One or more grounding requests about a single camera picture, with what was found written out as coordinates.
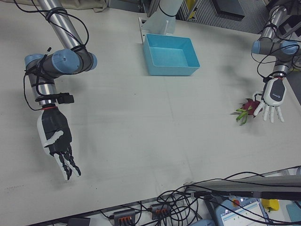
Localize teach pendant with screen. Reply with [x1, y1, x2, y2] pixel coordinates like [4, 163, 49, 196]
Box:
[204, 197, 271, 226]

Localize aluminium profile bar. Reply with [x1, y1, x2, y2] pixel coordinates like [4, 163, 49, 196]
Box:
[184, 173, 301, 201]

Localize yellow plastic object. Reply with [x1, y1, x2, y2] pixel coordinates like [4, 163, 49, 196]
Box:
[261, 199, 280, 213]

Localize grey box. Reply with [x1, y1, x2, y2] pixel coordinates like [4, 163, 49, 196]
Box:
[286, 202, 301, 223]

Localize black box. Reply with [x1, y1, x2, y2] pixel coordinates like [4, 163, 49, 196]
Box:
[68, 218, 91, 226]

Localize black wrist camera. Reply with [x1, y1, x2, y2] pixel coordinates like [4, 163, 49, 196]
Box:
[56, 93, 75, 105]

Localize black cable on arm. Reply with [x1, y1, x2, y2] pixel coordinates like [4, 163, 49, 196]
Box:
[250, 0, 301, 83]
[13, 0, 90, 111]

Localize grey ribbed panel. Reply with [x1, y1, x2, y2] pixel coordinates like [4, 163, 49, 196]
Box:
[175, 0, 268, 33]

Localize beige cloth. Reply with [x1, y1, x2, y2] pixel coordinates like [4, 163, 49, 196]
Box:
[64, 0, 110, 14]

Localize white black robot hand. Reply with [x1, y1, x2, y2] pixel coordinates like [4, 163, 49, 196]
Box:
[252, 79, 287, 123]

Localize black flat panel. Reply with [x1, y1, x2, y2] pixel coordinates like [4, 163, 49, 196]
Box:
[213, 0, 245, 17]

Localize light blue plastic bin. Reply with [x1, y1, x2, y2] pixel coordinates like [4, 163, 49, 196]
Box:
[143, 33, 200, 77]

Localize grey hub with orange ports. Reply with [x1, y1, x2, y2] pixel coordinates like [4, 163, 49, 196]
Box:
[113, 210, 137, 225]
[150, 203, 172, 219]

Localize pink dragon fruit green leaves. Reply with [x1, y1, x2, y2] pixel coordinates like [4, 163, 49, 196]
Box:
[236, 98, 261, 126]

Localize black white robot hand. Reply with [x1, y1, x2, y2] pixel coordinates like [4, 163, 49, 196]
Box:
[37, 108, 82, 181]

